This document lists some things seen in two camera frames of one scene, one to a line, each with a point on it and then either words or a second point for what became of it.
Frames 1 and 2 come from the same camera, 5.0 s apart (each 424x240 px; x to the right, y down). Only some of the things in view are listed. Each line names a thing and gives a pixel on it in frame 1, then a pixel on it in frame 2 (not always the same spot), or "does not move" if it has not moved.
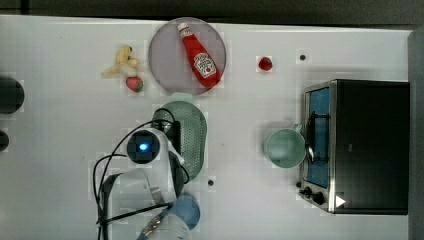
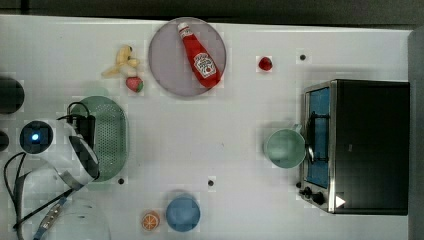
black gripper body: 174,135 -> 85,127
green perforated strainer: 193,131 -> 111,136
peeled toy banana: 125,66 does not move
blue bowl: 187,207 does not move
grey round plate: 170,62 does not move
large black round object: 12,95 does not move
